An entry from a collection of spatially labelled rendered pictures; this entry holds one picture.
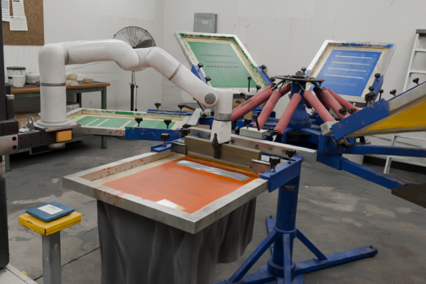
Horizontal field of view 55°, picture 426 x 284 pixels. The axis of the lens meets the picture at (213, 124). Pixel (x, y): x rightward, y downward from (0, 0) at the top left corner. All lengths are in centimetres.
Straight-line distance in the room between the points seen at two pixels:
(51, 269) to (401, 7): 507
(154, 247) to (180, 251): 12
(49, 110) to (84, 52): 26
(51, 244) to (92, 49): 73
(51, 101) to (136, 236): 62
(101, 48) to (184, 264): 85
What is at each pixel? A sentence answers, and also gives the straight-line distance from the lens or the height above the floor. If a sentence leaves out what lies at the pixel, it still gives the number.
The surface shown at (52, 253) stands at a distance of 140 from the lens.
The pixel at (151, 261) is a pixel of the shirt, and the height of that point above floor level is 74.
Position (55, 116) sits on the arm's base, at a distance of 172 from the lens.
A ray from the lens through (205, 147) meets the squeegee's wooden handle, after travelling 184.
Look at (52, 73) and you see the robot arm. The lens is 169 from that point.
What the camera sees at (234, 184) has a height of 96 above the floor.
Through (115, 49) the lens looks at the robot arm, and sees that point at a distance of 165.
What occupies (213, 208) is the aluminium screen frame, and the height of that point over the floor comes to 99.
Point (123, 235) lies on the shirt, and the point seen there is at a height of 80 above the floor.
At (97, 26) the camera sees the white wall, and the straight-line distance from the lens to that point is 629.
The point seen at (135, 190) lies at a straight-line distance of 152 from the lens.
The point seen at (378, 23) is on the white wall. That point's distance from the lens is 576.
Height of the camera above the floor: 149
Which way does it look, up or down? 11 degrees down
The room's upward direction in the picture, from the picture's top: 3 degrees clockwise
